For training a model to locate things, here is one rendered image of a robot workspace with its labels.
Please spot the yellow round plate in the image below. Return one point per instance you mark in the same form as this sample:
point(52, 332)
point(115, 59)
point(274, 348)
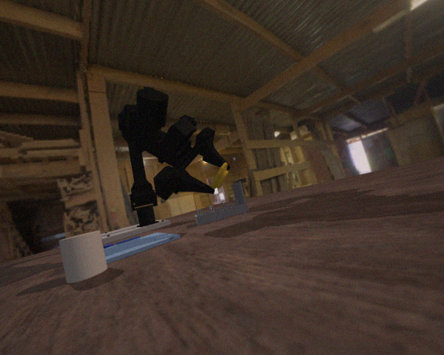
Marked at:
point(220, 177)

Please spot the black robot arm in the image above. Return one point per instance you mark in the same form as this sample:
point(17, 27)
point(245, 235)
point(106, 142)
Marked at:
point(140, 126)

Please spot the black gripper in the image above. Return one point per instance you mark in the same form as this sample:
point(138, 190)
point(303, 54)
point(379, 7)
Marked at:
point(176, 178)

